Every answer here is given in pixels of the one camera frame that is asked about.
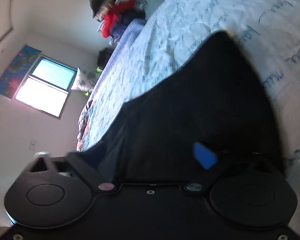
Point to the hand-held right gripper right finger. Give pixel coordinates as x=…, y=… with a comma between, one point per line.
x=203, y=155

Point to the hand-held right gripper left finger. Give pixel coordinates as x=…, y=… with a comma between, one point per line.
x=82, y=165

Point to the black pants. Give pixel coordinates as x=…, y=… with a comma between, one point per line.
x=190, y=92

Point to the striped floral quilt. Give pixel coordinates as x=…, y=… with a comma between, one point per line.
x=83, y=125

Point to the window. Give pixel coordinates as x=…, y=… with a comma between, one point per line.
x=45, y=97

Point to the floral pillow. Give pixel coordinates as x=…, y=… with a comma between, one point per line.
x=83, y=81

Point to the black bag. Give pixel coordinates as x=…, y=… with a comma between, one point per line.
x=103, y=55

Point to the white script-printed bedsheet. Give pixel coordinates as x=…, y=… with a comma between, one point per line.
x=190, y=17

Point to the lilac textured blanket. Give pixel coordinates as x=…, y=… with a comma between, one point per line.
x=130, y=30

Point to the dark blue folded clothes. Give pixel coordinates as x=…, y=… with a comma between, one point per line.
x=122, y=22

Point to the red jacket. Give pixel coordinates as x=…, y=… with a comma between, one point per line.
x=112, y=17

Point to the pile of mixed clothes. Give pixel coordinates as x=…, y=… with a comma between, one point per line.
x=97, y=3

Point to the grey cloth bundle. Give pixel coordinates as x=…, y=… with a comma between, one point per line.
x=152, y=0

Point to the white wall switch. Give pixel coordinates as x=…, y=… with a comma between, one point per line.
x=34, y=144

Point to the colourful wall poster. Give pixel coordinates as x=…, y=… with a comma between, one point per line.
x=12, y=72

